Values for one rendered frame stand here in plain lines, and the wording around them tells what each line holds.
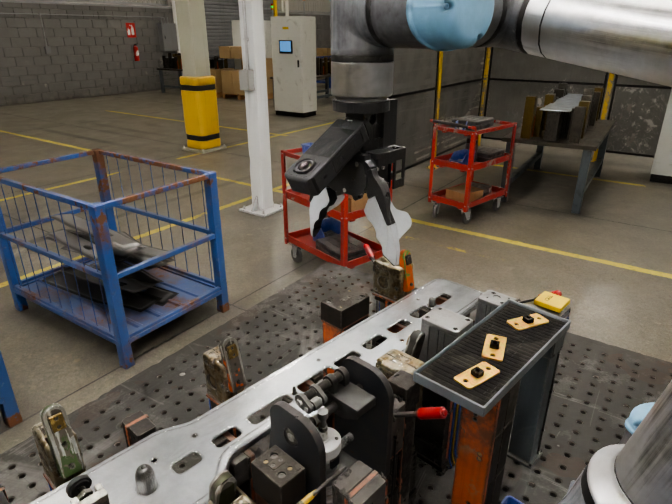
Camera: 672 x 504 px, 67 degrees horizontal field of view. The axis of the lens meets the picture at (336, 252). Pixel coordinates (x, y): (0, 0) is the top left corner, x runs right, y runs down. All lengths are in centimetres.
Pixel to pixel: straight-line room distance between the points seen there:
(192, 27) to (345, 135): 757
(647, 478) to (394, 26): 46
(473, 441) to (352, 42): 81
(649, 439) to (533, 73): 798
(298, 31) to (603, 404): 1023
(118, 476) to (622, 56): 96
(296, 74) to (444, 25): 1087
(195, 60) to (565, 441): 735
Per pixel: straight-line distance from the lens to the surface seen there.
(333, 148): 60
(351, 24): 61
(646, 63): 56
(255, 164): 521
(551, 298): 126
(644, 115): 816
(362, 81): 61
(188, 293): 342
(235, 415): 110
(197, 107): 815
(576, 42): 59
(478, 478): 119
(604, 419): 171
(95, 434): 162
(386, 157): 65
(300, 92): 1134
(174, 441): 108
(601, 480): 54
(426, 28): 53
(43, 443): 110
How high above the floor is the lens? 172
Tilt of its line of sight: 23 degrees down
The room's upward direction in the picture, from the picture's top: straight up
